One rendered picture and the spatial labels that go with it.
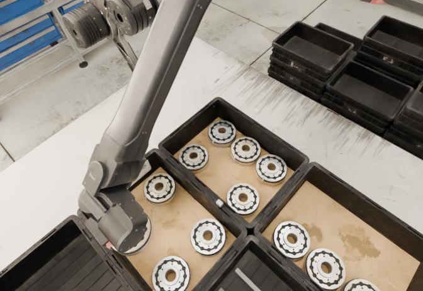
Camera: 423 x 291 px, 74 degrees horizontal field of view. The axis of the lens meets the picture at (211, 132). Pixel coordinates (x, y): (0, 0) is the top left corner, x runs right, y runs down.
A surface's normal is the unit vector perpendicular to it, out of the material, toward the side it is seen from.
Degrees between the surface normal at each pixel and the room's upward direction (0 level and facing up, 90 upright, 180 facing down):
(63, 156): 0
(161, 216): 0
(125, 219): 43
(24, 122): 0
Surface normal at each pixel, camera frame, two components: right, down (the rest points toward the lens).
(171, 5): -0.45, 0.04
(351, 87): -0.04, -0.57
